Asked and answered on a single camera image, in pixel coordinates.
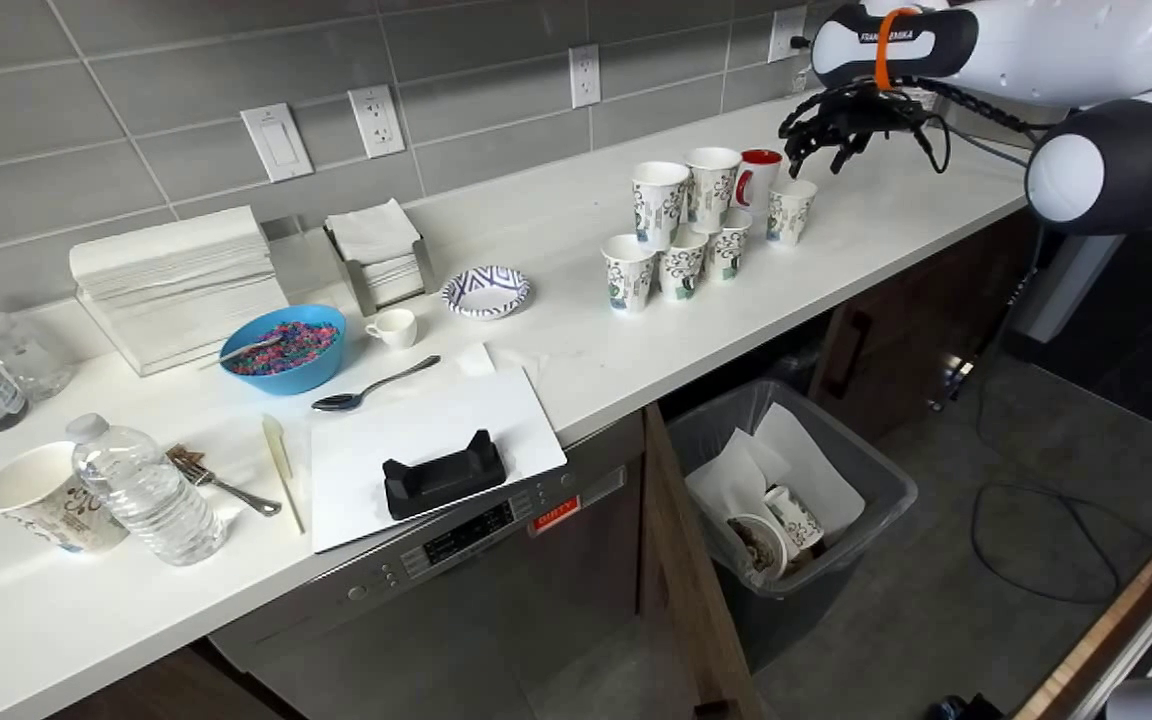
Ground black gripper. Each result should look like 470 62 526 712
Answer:
777 82 946 180

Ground wooden frame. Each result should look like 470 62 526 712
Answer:
1010 529 1152 720

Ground white cutting board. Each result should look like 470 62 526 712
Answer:
302 363 572 556

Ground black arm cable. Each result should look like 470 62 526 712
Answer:
907 71 1071 177

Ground white paper sheet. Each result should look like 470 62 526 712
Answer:
680 400 869 537

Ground white mug red inside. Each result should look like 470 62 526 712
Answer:
731 143 786 226

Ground clear glass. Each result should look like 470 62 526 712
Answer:
0 310 81 404

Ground blue bowl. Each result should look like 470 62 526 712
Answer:
215 300 354 400

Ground white wall switch plate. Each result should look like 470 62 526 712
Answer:
235 100 316 183

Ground open cabinet door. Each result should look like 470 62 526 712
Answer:
636 400 766 720

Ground white square containers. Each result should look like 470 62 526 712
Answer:
319 197 433 317

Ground black plastic holder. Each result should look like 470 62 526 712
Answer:
376 426 512 522

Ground thin floor cable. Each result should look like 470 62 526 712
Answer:
968 345 1152 612

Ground orange arm strap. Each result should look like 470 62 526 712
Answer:
869 4 928 97

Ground white wall outlet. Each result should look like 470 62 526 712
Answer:
563 40 602 111
763 4 810 67
345 82 408 160

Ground dark metal stand with lettering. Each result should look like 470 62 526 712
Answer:
1008 214 1139 354

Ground pale wooden stick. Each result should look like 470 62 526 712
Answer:
255 412 308 537

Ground clear water bottle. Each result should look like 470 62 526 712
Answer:
65 408 241 569

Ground small patterned bowl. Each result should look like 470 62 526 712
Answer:
440 261 535 325

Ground grey trash bin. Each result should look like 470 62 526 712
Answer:
663 377 923 673

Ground small white cup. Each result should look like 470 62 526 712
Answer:
364 303 422 354

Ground steel dishwasher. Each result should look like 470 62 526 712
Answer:
206 412 650 720

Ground metal fork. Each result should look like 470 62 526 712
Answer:
164 442 287 522

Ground brown base cabinet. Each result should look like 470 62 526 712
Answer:
809 214 1046 454

